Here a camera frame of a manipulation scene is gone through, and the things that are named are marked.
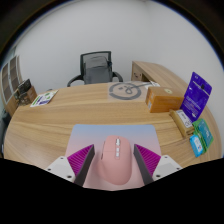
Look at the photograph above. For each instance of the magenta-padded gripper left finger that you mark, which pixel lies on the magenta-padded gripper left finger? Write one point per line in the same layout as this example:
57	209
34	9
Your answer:
80	159

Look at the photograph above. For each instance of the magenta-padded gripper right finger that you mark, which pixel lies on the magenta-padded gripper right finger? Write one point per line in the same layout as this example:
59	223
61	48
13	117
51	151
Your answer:
150	160

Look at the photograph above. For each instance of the pink computer mouse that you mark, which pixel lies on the pink computer mouse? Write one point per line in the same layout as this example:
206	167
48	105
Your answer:
115	163

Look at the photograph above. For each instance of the pink and blue mouse pad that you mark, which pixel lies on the pink and blue mouse pad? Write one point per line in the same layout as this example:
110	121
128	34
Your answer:
113	130

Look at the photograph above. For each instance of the blue packet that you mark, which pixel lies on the blue packet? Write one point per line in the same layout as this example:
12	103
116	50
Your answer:
196	145

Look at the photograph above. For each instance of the tan packet with white label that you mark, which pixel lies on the tan packet with white label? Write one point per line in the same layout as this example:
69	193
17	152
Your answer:
182	123

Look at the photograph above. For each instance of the green packet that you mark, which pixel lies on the green packet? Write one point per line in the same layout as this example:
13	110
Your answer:
205	131

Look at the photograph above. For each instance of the orange box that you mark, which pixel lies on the orange box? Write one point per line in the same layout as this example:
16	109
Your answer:
165	100

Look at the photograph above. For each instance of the white leaflet with coloured print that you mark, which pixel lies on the white leaflet with coloured print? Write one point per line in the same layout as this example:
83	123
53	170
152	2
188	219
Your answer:
43	99

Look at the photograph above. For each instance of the purple pouch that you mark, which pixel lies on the purple pouch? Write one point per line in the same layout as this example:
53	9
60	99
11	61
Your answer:
196	96

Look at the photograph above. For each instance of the wide brown cardboard box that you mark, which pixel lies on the wide brown cardboard box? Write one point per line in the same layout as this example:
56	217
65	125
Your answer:
30	96

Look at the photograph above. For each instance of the wooden side desk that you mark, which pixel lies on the wooden side desk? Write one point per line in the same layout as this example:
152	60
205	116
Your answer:
156	71

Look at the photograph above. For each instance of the grey backpack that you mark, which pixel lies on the grey backpack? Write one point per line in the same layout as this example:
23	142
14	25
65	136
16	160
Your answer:
97	70

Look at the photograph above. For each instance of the black cardboard box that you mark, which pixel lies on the black cardboard box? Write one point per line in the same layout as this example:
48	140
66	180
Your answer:
24	86

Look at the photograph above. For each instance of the black mesh office chair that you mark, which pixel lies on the black mesh office chair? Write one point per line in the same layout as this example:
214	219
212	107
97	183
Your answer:
96	54

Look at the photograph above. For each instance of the wooden shelf cabinet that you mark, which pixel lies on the wooden shelf cabinet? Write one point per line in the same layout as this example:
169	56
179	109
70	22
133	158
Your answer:
8	80

